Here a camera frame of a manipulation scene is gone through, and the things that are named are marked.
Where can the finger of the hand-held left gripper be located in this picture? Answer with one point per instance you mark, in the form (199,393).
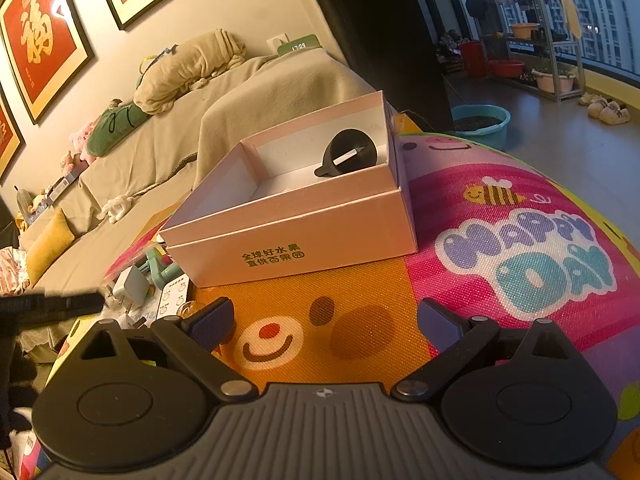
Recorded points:
(55,305)

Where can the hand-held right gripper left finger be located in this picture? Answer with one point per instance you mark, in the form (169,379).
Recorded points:
(214,321)

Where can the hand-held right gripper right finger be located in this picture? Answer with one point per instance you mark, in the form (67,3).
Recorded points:
(440,324)

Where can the white remote control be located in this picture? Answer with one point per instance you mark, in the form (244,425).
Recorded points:
(170,301)

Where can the teal plastic tool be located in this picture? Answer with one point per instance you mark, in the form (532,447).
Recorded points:
(165,271)

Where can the white charger plug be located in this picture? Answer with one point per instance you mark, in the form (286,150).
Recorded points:
(129,285)

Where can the pink cardboard box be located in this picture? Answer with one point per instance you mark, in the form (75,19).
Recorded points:
(300,230)

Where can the pink patterned cloth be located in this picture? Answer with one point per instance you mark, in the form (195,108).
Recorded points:
(12,270)

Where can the yellow cushion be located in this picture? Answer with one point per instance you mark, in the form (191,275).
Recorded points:
(47,245)

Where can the white plush toy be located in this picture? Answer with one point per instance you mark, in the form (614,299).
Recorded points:
(116,207)

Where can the blue toy box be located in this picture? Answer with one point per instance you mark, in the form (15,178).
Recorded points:
(62,185)

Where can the colourful cartoon play mat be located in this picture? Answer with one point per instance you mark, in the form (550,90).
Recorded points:
(500,200)

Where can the tan plush toy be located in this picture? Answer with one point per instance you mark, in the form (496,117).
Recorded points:
(71,160)

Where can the pink plush toy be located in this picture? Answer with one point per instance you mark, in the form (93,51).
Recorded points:
(82,137)

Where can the beige covered sofa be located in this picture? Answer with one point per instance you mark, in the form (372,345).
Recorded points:
(150,160)

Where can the green plush pillow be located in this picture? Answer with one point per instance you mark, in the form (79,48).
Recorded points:
(112,127)

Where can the teal plastic basin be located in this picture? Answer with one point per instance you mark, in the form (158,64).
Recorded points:
(495,132)

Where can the black funnel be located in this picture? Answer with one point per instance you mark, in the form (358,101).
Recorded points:
(350,146)

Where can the rolled beige blanket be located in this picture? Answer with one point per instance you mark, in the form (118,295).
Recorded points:
(195,65)

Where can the red basin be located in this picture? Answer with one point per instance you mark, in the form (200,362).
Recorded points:
(506,67)

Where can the red bucket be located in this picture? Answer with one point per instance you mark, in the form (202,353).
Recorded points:
(472,60)

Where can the white basin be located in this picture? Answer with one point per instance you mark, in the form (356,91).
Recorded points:
(552,81)

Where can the red calligraphy framed picture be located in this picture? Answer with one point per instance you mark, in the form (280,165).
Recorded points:
(40,35)

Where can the green digital clock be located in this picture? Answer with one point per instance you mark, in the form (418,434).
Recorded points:
(300,46)

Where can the dark curtain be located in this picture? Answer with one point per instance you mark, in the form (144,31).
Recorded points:
(380,35)

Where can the metal storage rack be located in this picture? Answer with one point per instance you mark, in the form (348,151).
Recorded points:
(550,40)

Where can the orange basin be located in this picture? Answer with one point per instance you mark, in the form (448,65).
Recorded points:
(524,30)

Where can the yellow hanging cloth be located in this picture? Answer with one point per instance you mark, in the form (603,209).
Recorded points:
(571,12)

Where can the white wall socket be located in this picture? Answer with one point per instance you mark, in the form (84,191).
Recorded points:
(276,41)

